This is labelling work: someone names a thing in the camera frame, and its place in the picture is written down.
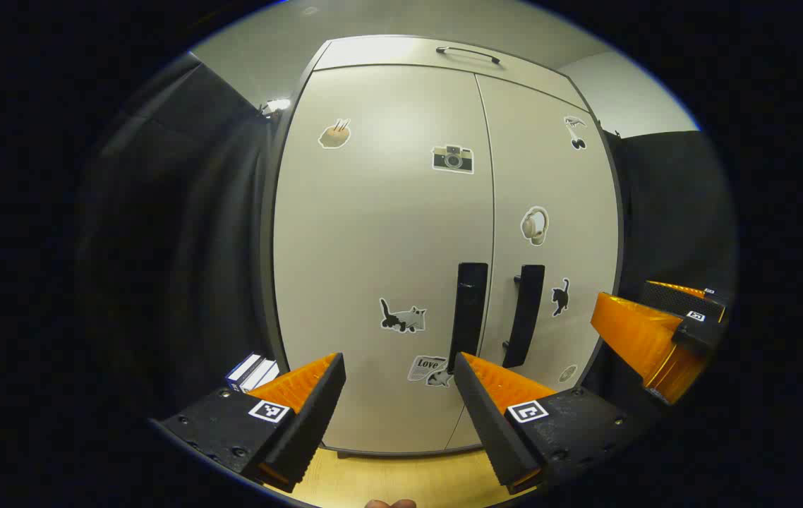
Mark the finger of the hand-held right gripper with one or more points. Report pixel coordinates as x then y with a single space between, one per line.
677 296
641 339

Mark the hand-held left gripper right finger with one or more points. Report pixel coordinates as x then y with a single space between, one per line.
486 423

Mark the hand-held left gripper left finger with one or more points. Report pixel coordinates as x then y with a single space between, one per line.
317 416

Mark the white shoe cabinet door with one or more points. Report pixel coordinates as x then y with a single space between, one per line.
550 183
373 233

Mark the white double-door shoe cabinet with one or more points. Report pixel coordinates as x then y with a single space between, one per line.
387 53

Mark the black backdrop cloth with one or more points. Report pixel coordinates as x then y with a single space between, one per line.
677 204
183 247

